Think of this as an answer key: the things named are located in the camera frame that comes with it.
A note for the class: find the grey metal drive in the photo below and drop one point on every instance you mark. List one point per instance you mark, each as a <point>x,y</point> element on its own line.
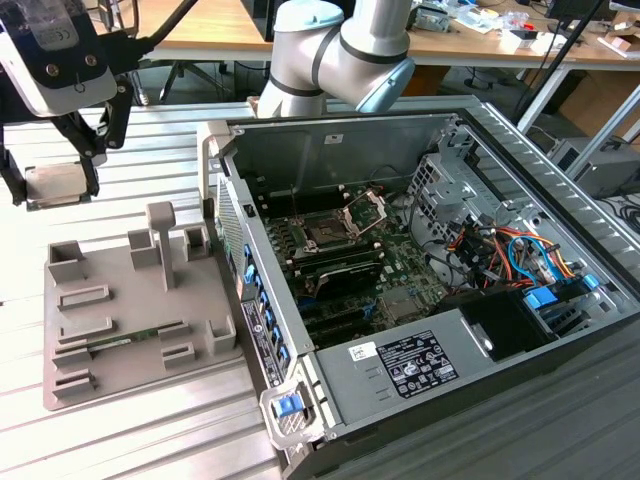
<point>434,20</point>

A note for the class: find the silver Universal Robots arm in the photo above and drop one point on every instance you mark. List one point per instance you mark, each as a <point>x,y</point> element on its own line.
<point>300,60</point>

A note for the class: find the open grey PC case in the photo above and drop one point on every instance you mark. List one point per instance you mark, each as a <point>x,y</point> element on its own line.
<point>310,160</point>

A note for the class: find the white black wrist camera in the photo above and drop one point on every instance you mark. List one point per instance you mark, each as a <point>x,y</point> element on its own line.
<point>55,70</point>

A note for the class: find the black office chair base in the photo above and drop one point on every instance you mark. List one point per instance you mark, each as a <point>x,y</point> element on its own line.
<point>202,77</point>

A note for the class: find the silver square CPU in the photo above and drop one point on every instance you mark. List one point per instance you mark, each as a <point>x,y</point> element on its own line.
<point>55,185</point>

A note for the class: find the hard disk in blue carrier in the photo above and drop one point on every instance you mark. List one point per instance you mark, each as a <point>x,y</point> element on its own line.
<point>542,299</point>

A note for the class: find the metal disk bay cage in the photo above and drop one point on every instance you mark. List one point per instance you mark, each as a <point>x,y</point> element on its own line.
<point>442,192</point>

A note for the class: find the grey chipset heatsink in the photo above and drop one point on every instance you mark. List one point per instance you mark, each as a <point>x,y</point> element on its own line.
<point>397,304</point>

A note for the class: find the grey plastic parts rack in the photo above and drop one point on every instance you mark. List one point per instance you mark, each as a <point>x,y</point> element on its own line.
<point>140,310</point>

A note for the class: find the brown cardboard box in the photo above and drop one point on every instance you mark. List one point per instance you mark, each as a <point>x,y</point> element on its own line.
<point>595,100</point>

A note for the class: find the small open cardboard box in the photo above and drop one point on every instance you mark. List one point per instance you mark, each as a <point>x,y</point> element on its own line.
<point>620,47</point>

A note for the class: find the black graphics card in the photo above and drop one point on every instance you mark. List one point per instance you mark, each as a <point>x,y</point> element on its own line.
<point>350,277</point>

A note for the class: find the black slanted pole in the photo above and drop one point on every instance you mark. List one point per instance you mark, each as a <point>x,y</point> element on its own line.
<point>559,57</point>

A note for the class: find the thin metal locking lever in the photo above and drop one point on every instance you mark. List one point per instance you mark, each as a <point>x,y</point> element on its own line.
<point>294,202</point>

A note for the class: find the CPU socket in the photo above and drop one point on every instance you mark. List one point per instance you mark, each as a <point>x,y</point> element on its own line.
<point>325,234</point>

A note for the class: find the green motherboard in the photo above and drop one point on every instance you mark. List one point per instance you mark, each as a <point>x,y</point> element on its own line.
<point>400,272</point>

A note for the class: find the black plastic fan shroud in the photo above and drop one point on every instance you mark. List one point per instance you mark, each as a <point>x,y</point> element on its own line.
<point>505,320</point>

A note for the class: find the grey computer box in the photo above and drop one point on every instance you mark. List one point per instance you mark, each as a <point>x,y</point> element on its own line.
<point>607,167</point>

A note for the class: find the green RAM stick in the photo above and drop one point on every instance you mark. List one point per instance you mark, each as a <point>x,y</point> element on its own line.
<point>117,342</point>

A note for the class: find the grey power supply with labels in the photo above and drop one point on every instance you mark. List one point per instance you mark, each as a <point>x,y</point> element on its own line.
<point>465,345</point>

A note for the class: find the black RAM slot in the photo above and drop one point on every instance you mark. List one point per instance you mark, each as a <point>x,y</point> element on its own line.
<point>345,260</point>
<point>335,248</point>

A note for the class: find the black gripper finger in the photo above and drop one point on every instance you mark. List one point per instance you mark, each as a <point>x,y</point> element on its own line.
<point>15,185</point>
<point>95,152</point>

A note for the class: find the black expansion slot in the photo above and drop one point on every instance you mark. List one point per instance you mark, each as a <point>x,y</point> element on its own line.
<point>342,334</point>
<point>335,316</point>

